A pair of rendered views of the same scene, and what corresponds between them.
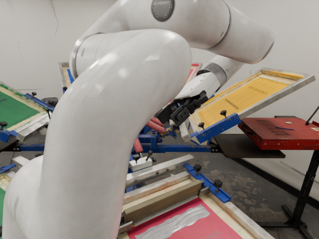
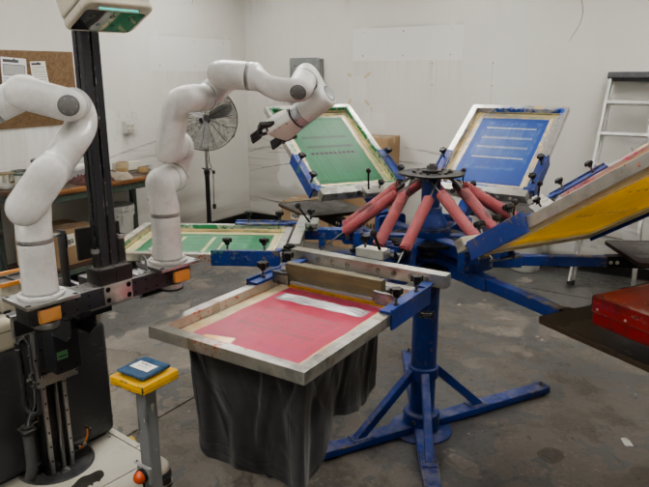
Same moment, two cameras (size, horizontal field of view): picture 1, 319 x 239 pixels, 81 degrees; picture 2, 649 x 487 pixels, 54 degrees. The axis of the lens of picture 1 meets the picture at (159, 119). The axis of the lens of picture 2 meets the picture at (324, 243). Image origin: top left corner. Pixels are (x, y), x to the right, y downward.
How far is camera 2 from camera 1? 1.97 m
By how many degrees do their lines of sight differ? 59
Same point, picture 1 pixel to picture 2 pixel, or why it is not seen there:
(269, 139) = (606, 300)
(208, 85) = (277, 117)
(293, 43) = not seen: outside the picture
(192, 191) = (366, 288)
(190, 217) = (339, 308)
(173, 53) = (178, 92)
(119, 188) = (169, 134)
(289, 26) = not seen: outside the picture
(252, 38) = (263, 84)
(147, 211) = (306, 275)
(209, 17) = (219, 76)
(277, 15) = not seen: outside the picture
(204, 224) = (339, 316)
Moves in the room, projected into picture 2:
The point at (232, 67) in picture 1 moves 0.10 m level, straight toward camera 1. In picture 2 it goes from (304, 104) to (270, 105)
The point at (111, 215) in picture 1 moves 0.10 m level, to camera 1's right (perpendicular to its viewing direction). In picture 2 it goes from (165, 142) to (174, 145)
